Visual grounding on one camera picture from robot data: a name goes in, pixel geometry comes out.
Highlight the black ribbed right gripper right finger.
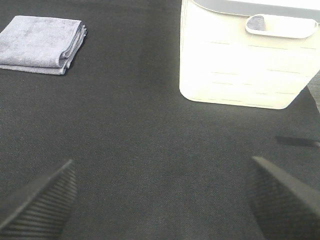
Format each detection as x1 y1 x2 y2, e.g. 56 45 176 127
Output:
246 156 320 240

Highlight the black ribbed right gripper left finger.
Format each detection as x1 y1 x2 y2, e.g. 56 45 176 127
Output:
0 159 77 240

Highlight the grey towel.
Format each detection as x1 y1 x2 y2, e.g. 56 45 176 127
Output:
246 15 266 31
0 15 87 75

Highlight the white plastic basket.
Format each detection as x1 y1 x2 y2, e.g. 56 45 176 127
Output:
179 0 320 110

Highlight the grey towel inside white basket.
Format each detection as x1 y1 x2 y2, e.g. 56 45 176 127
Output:
246 15 266 31

